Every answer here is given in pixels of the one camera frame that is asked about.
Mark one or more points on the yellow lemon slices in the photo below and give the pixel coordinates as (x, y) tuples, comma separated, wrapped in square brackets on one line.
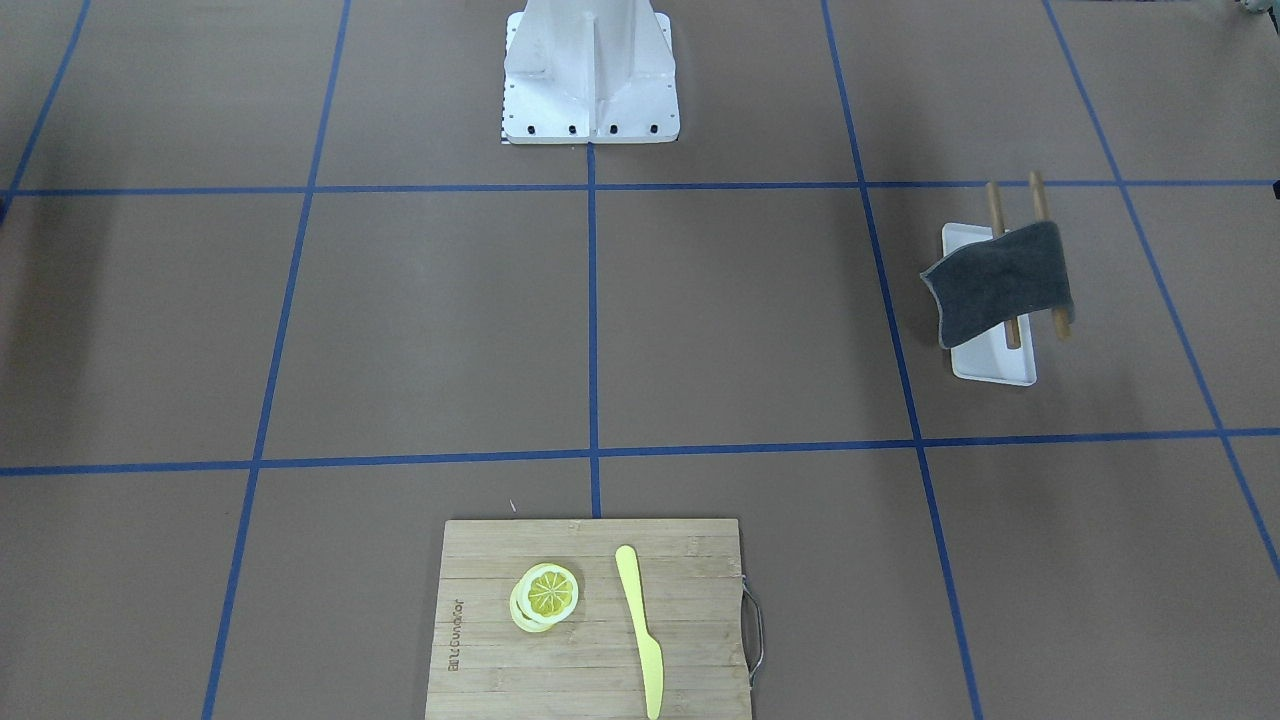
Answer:
[(543, 597)]

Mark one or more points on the yellow plastic knife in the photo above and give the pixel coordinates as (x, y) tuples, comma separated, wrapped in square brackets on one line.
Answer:
[(648, 648)]

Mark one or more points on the bamboo cutting board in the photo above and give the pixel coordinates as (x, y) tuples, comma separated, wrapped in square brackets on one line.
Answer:
[(587, 667)]

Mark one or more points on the white rectangular tray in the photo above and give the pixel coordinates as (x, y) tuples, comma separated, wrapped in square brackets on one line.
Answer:
[(987, 358)]

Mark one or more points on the wooden rack rod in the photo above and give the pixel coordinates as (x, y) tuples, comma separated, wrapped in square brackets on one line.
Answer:
[(1012, 330), (1060, 315)]

